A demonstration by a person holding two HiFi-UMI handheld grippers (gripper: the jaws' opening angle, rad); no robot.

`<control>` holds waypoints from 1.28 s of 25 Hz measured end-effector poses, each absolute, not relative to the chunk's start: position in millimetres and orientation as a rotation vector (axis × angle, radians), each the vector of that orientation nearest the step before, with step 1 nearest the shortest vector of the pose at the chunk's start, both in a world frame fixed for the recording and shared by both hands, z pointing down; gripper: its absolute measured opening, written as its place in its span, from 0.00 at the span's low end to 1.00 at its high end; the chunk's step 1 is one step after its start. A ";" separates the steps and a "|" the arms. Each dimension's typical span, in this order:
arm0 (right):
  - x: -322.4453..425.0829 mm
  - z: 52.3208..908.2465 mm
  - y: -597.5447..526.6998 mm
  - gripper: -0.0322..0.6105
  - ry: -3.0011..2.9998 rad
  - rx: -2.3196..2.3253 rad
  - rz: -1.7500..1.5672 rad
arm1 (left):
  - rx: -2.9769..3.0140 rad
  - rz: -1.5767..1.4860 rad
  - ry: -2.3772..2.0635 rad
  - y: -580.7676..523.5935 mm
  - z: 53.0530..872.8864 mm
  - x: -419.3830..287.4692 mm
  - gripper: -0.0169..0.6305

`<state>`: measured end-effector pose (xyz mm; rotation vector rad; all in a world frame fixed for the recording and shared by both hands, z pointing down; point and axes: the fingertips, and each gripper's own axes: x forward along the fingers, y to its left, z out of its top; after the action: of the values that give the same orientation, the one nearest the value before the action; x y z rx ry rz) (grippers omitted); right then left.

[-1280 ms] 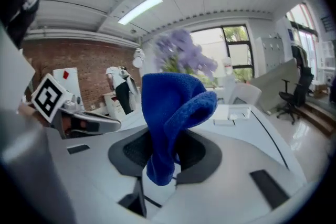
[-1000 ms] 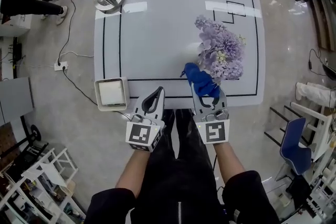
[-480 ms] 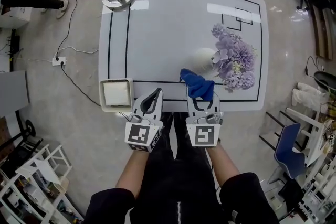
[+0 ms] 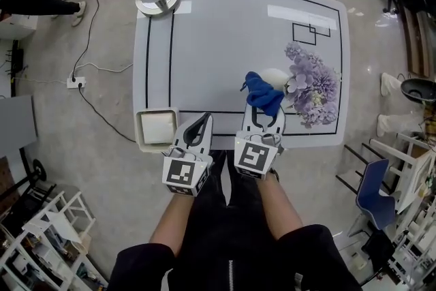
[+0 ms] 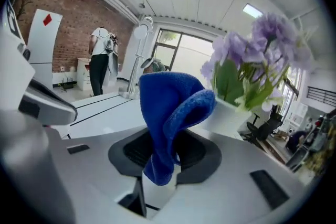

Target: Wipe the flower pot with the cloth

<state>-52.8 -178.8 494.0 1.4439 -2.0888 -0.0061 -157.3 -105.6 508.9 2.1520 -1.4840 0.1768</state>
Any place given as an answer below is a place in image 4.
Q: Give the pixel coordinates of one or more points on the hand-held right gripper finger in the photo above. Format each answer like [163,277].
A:
[280,122]
[248,119]

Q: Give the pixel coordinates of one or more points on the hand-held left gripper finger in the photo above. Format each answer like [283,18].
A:
[184,131]
[208,133]

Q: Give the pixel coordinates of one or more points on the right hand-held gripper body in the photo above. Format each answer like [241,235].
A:
[253,156]

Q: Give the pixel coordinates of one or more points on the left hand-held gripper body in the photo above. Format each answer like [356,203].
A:
[184,173]

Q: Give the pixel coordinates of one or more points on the blue cloth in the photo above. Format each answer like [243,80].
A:
[262,95]

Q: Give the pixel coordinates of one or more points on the white round container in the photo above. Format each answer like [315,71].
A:
[274,78]

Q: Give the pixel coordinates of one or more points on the person's left forearm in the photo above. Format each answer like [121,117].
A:
[172,225]

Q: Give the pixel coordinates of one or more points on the person's right forearm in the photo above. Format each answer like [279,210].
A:
[281,208]

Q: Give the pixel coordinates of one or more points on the white square box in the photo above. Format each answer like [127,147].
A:
[156,127]

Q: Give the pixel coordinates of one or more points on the person's dark trousers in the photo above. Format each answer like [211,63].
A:
[225,194]

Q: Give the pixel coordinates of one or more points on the purple artificial flowers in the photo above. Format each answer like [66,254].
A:
[313,85]

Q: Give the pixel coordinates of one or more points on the white table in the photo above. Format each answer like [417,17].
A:
[221,44]

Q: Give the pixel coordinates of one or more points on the person's black jacket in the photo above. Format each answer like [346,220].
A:
[238,269]

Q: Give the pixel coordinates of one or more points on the blue chair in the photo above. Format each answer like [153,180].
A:
[373,187]

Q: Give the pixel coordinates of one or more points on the white plastic bag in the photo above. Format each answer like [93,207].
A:
[395,124]

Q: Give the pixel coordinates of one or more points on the white power strip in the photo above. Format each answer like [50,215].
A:
[76,82]

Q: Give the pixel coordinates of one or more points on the white shelf rack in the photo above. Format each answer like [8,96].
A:
[61,225]

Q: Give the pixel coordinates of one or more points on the white side desk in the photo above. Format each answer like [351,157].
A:
[413,163]

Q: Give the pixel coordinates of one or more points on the black bowl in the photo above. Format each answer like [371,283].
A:
[417,90]

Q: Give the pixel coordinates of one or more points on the black wheeled stand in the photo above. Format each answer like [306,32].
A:
[37,170]

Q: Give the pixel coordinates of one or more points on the brown wooden planks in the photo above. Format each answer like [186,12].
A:
[413,44]

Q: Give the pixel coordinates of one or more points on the grey flat panel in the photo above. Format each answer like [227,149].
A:
[17,126]

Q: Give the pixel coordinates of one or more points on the black router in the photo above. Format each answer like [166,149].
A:
[16,61]

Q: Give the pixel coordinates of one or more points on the white low cabinet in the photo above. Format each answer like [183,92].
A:
[17,25]

